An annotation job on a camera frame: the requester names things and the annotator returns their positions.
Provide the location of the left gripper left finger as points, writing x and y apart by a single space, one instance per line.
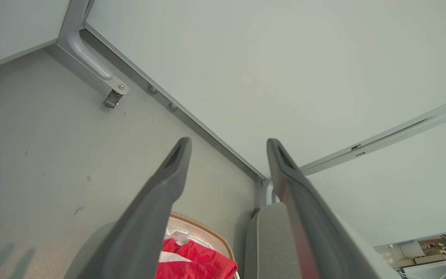
141 224

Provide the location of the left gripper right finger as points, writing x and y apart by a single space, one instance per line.
308 217

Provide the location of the red and white garment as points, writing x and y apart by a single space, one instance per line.
203 263

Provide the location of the grey fabric sofa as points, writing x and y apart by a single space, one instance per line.
269 240

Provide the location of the white basket liner cloth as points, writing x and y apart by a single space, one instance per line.
176 235

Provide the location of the short grey partition support leg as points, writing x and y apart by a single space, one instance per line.
269 193

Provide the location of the white wicker-rimmed laundry basket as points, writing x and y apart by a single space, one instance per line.
207 231

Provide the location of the small partition levelling foot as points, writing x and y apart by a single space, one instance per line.
173 107
153 89

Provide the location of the small black caster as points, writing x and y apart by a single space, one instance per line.
112 99

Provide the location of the long grey partition support leg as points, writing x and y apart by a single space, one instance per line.
91 58

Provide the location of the grey double partition post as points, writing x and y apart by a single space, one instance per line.
393 133

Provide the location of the grey partition bottom rail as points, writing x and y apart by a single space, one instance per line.
176 106

